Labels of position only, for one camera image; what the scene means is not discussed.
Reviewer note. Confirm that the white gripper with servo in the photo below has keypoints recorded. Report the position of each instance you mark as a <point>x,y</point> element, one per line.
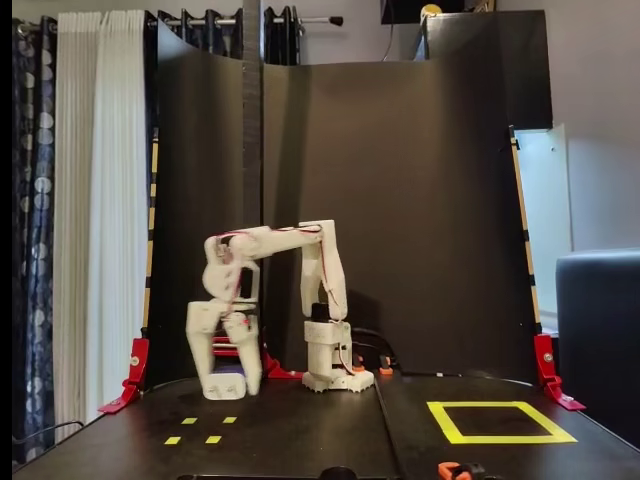
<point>204,319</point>

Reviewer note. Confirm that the blue white USB wall charger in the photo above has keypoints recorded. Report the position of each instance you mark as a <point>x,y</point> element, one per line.
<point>225,387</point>

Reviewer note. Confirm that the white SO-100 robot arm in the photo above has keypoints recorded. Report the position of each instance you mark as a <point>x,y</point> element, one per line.
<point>280,239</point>

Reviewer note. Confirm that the red metal C-clamp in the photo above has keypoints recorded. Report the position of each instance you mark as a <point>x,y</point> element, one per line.
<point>222,354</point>

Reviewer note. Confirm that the small orange spring clamp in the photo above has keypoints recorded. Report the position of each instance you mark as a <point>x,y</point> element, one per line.
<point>385,371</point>
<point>357,370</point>

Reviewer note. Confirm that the yellow black striped stick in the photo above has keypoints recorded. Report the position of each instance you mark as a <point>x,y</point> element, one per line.
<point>525,225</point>
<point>151,220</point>

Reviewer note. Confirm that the white pleated curtain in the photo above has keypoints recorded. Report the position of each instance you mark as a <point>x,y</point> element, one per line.
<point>100,200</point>

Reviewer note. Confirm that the black curved backdrop board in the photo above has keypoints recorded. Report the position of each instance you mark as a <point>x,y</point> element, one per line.
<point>400,200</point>

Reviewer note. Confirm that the black orange bar clamp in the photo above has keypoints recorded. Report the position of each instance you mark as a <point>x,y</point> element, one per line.
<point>447,470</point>

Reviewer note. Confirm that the navy curtain with silver dots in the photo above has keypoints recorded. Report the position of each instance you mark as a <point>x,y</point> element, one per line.
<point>32,200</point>

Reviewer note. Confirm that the yellow tape square outline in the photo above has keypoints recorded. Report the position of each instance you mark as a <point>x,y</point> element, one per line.
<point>500,439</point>

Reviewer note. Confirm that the dark grommet curtain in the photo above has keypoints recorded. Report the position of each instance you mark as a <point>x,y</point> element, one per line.
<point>210,35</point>

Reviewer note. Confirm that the silver curtain rod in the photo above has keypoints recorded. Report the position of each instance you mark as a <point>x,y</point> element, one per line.
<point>315,20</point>

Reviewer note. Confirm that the white cabinet door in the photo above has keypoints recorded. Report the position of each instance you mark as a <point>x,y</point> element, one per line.
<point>545,210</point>

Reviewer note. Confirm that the yellow round ball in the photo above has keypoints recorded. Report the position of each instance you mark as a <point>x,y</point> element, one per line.
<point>431,9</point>

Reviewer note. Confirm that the red post base bracket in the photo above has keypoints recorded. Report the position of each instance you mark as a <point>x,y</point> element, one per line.
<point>277,370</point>

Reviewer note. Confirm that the red plastic clamp bracket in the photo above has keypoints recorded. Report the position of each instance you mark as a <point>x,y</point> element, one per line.
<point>545,360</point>
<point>137,360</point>

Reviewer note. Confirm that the black corrugated upright post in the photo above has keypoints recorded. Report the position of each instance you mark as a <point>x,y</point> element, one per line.
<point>252,175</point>

